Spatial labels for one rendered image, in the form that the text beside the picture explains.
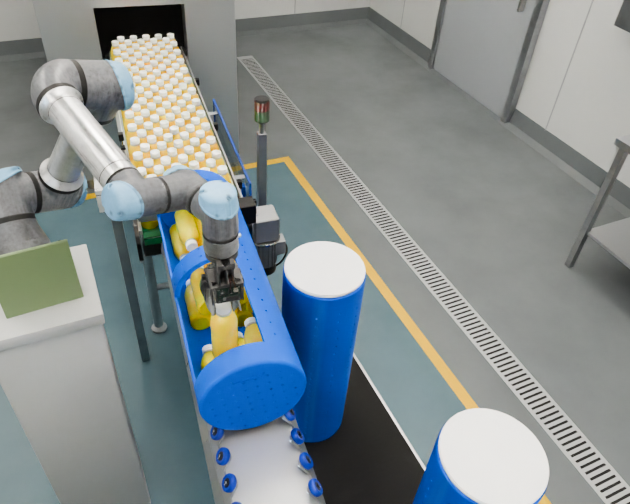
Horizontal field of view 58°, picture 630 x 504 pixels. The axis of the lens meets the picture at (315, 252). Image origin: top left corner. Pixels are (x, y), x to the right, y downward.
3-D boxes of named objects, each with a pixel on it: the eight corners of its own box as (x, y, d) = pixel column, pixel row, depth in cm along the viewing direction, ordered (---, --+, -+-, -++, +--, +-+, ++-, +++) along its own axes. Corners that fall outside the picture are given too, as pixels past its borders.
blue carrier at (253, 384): (213, 444, 155) (186, 386, 135) (167, 241, 216) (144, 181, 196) (312, 408, 160) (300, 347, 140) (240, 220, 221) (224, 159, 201)
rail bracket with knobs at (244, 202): (234, 229, 228) (234, 208, 222) (231, 218, 233) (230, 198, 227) (259, 225, 231) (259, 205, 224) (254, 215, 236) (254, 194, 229)
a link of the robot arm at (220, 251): (199, 224, 120) (237, 219, 122) (200, 241, 123) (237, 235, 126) (205, 247, 115) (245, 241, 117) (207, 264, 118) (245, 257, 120)
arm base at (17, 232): (-18, 261, 145) (-30, 224, 145) (2, 262, 160) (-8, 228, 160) (43, 245, 148) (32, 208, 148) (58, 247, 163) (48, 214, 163)
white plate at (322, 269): (381, 278, 192) (381, 281, 193) (336, 232, 209) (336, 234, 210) (311, 307, 180) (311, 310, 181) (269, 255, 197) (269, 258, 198)
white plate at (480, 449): (433, 489, 138) (432, 491, 139) (551, 523, 133) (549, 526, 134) (444, 396, 158) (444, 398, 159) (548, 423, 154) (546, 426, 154)
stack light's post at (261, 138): (259, 310, 318) (258, 135, 245) (257, 305, 320) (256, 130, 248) (266, 309, 319) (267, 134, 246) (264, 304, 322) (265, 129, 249)
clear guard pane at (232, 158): (250, 266, 277) (249, 184, 245) (217, 178, 332) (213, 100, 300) (251, 266, 277) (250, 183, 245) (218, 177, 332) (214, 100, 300)
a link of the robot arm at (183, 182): (146, 165, 116) (178, 189, 110) (191, 159, 124) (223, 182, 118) (142, 199, 120) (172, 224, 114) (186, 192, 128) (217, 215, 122)
